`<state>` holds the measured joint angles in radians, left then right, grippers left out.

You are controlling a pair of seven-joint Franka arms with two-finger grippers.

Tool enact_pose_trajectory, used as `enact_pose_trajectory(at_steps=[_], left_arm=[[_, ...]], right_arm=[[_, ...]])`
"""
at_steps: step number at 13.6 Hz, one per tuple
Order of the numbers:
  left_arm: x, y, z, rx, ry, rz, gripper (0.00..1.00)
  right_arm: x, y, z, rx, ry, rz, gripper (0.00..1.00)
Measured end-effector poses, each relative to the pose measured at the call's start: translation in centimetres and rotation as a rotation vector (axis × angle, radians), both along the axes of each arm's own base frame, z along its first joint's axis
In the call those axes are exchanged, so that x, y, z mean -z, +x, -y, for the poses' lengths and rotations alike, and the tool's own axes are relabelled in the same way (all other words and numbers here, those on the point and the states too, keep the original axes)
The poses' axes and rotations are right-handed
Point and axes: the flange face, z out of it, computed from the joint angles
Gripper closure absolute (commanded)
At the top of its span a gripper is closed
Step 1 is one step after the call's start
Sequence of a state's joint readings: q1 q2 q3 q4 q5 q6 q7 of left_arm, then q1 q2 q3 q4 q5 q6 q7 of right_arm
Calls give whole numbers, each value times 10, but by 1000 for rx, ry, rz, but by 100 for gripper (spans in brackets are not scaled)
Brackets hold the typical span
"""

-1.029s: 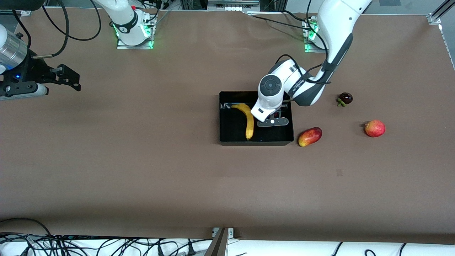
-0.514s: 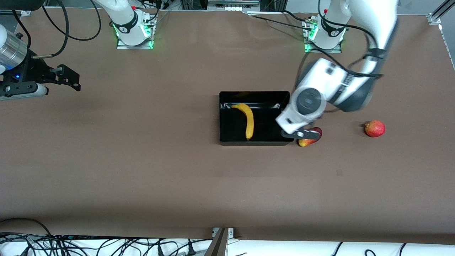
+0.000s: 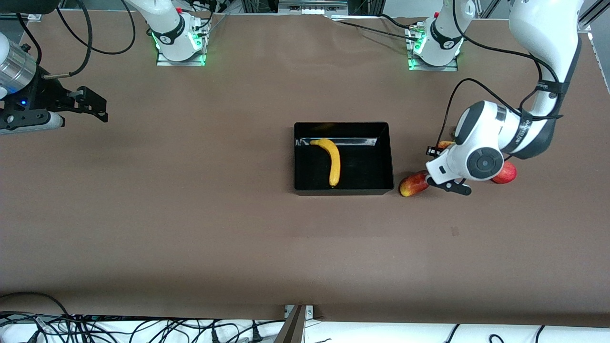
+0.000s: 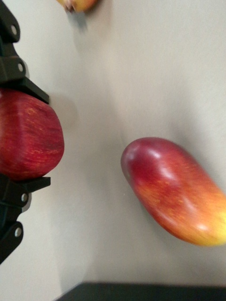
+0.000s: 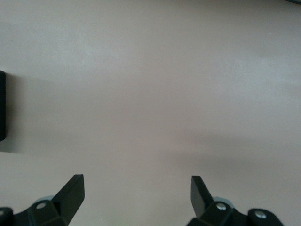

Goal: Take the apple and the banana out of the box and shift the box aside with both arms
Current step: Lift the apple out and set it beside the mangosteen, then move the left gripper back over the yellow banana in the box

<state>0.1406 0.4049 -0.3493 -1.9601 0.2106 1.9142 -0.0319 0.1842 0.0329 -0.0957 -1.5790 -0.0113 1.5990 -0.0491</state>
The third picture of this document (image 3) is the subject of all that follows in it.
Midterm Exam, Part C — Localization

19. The aluminium corner profile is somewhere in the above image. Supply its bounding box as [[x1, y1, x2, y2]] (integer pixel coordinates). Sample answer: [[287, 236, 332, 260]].
[[577, 0, 610, 30]]

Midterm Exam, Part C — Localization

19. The yellow banana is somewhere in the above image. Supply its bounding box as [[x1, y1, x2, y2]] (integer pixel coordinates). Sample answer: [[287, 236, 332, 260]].
[[310, 138, 342, 188]]

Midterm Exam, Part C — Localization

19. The dark stand pole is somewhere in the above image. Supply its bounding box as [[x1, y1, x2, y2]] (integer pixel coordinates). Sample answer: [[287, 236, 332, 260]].
[[274, 305, 305, 343]]

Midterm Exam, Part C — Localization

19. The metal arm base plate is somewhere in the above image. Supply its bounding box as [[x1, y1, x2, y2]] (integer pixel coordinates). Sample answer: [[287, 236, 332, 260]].
[[408, 57, 458, 72], [156, 50, 206, 67]]

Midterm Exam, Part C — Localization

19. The red pink pomegranate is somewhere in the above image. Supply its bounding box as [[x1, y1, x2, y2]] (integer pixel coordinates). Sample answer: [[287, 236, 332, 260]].
[[491, 161, 518, 185]]

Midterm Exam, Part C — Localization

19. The red yellow mango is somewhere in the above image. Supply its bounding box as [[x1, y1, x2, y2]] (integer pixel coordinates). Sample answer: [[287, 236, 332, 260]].
[[399, 171, 431, 198]]

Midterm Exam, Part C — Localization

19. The black plastic box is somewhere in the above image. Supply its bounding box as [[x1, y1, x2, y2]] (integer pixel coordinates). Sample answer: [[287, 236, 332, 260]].
[[293, 121, 395, 196]]

